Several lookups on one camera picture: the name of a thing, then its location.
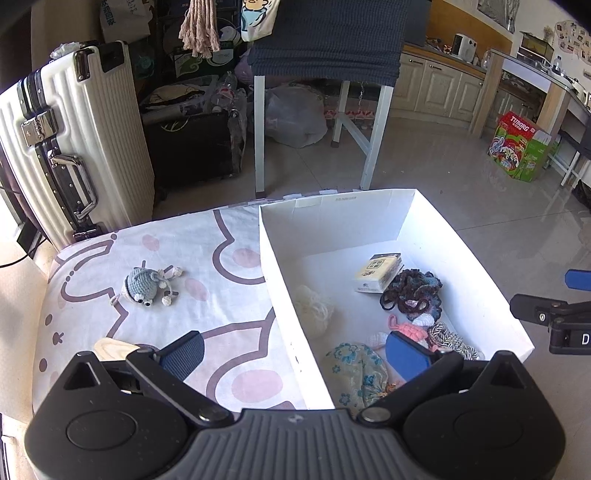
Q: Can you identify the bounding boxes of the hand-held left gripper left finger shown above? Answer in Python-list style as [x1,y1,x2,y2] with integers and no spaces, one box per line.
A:
[60,331,232,428]

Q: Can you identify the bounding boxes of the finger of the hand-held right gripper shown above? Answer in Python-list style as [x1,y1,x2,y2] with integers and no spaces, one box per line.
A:
[565,270,591,292]
[510,294,591,329]

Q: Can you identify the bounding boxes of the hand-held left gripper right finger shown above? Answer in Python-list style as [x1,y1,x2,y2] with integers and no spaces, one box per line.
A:
[358,331,532,426]

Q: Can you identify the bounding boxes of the pink crocheted piece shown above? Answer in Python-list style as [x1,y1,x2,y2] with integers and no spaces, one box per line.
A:
[369,315,437,354]

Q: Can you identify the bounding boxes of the dark blue brown crocheted piece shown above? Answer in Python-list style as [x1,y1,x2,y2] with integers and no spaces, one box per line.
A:
[380,269,444,324]

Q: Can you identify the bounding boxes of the small cream card box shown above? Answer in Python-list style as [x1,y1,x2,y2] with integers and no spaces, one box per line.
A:
[353,252,405,294]

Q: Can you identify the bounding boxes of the cream yarn ball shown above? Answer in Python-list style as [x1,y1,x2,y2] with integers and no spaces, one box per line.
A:
[294,285,334,334]

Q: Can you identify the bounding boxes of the white cardboard box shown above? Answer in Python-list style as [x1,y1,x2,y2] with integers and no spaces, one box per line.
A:
[257,187,535,411]

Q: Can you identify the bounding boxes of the light wooden block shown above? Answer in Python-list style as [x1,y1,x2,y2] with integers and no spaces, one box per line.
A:
[93,338,141,363]

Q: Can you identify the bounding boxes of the grey crocheted mouse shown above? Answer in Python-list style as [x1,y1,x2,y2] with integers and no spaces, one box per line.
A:
[110,262,184,308]

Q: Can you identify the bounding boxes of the white pink printed bed sheet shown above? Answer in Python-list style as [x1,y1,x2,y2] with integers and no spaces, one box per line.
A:
[31,187,338,416]

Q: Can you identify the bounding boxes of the white metal rack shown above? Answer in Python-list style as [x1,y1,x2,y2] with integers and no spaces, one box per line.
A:
[547,129,591,188]

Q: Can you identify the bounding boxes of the green red printed carton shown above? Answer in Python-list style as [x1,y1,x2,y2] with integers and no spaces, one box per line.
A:
[488,111,557,184]

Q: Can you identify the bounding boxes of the black case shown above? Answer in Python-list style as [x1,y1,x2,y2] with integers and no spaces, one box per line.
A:
[145,111,237,188]

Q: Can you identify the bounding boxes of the wooden counter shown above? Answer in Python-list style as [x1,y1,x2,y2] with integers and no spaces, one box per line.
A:
[471,46,591,139]

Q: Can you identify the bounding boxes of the cream kitchen cabinets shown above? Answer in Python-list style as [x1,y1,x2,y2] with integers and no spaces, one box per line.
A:
[401,44,492,126]

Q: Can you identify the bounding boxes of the cream ribbed suitcase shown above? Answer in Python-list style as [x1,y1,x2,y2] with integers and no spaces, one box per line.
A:
[0,41,156,252]

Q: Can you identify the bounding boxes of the pink patterned floor mat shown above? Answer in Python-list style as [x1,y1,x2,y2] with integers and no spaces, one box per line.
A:
[323,104,377,123]

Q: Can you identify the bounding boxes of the white countertop appliance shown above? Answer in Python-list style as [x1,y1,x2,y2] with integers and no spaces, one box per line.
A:
[450,33,482,64]

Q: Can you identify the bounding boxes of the grey plastic bag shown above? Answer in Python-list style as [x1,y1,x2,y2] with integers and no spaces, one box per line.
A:
[264,84,329,149]

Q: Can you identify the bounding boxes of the clear plastic bottle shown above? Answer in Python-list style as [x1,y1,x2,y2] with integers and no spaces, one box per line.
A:
[217,71,241,114]

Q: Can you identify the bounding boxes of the green patterned box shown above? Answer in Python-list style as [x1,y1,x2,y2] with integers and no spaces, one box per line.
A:
[171,44,234,81]

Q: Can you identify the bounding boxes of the dark blue knitted cloth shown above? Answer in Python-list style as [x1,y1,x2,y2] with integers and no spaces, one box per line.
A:
[248,0,408,88]

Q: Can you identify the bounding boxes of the pink tasselled cloth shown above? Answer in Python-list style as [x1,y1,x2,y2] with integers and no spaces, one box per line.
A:
[178,0,221,59]

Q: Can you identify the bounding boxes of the white plastic bag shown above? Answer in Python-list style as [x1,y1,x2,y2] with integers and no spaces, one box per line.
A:
[99,0,152,43]

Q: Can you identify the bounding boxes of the cartoon print tote bag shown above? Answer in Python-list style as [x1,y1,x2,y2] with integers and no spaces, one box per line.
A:
[239,0,280,43]

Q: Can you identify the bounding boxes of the blue floral drawstring pouch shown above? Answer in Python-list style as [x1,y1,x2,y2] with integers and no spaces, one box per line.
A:
[325,343,407,418]

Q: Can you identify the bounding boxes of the white grey braided rope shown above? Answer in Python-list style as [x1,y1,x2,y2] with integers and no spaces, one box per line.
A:
[427,322,485,361]

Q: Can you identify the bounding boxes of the black cable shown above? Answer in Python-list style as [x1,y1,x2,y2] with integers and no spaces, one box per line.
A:
[0,185,44,269]

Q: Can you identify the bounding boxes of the white table frame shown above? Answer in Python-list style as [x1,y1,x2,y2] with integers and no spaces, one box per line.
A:
[253,74,394,195]

